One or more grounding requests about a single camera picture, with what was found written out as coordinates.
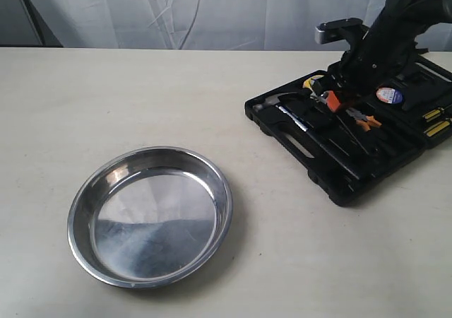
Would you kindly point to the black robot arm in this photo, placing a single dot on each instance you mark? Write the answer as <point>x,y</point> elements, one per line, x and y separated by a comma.
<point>428,12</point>

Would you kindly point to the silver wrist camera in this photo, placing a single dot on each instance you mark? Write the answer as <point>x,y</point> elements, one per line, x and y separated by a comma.
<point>348,29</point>

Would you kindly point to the white backdrop curtain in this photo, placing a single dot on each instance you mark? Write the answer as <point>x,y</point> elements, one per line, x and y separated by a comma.
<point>275,25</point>

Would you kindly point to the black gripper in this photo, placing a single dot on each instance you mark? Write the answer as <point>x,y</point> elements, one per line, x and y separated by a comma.
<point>371,62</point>

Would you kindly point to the black plastic tool case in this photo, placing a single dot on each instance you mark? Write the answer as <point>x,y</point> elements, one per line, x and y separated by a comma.
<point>379,152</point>

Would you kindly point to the round stainless steel tray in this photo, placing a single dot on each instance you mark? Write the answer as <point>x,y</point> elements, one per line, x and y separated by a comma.
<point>150,217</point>

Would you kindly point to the yellow handled pliers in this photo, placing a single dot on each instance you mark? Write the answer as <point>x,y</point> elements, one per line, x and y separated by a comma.
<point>364,121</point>

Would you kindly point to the silver adjustable wrench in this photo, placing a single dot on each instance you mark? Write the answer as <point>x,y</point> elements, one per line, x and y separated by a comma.
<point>316,98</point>

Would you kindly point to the steel claw hammer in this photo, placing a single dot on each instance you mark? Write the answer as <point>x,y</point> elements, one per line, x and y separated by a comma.
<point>275,101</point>

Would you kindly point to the yellow measuring tape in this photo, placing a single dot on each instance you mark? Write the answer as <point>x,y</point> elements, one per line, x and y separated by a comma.
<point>309,83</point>

